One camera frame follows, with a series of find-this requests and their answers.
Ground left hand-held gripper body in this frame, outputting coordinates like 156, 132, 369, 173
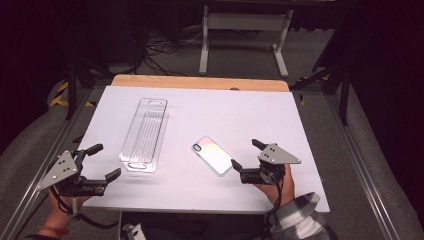
36, 149, 108, 198

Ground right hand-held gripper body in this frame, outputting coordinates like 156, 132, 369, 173
239, 143, 302, 185

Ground iridescent phone case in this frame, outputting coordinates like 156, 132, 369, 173
191, 134, 234, 177

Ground clear plastic packaging tray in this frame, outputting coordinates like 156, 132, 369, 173
118, 97, 170, 174

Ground person's right hand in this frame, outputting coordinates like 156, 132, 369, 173
254, 164, 296, 206

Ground person's left hand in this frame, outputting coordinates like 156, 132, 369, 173
43, 188, 91, 230

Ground small white device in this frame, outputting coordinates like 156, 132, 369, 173
121, 223, 147, 240

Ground yellow black hazard tape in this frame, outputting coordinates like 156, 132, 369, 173
49, 81, 97, 109

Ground black tripod stand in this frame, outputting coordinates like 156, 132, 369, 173
64, 54, 115, 121
289, 61, 352, 127

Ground white board table cover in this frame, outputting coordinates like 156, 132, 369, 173
78, 85, 331, 214

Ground aluminium rail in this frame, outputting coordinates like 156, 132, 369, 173
0, 85, 96, 240
324, 93, 403, 240

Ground right hand-held gripper black cable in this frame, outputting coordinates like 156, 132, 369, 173
264, 176, 285, 232

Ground hand-held gripper black cable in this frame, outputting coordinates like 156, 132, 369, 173
264, 176, 285, 232
49, 186, 120, 231

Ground left hand-held gripper black cable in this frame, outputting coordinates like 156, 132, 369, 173
49, 186, 120, 231

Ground orange bracelet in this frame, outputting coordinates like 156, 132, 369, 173
37, 225, 70, 236

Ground black cables on floor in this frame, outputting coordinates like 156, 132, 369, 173
133, 28, 209, 78

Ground white metal stand frame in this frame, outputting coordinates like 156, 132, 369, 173
198, 4, 295, 79

